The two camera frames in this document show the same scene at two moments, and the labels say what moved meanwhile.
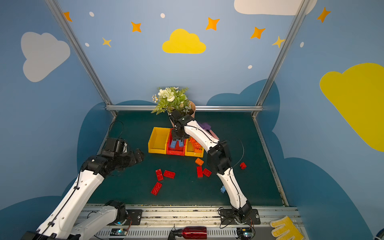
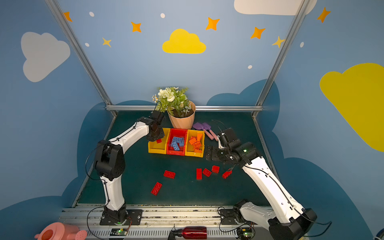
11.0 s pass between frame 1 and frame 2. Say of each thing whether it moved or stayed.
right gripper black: moved
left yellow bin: stayed
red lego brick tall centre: stayed
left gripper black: moved
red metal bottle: stayed
